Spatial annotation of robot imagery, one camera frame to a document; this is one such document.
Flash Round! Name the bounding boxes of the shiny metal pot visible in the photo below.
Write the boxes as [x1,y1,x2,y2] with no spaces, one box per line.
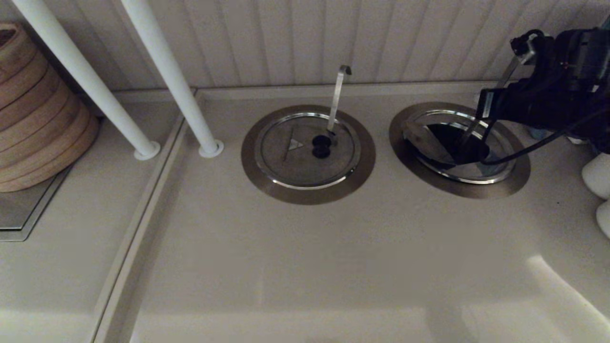
[402,110,518,185]

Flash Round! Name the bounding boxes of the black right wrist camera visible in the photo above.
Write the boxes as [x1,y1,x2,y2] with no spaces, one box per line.
[510,27,610,93]

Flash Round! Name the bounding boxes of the white round bowl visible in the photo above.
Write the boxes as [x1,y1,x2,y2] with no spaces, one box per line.
[581,151,610,201]

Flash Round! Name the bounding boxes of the black looping cable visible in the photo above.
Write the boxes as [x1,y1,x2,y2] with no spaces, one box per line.
[479,106,610,166]

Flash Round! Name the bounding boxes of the stacked bamboo steamer baskets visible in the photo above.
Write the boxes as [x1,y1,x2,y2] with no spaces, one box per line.
[0,23,100,193]

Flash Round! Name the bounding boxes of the steel ladle handle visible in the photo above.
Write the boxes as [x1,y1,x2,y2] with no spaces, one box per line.
[458,48,535,149]
[326,65,352,146]

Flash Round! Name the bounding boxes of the white round support pole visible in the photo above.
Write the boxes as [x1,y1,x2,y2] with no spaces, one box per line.
[12,0,161,161]
[120,0,225,159]

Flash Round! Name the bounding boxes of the flat steel tray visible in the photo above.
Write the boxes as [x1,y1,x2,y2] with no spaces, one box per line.
[0,164,73,242]

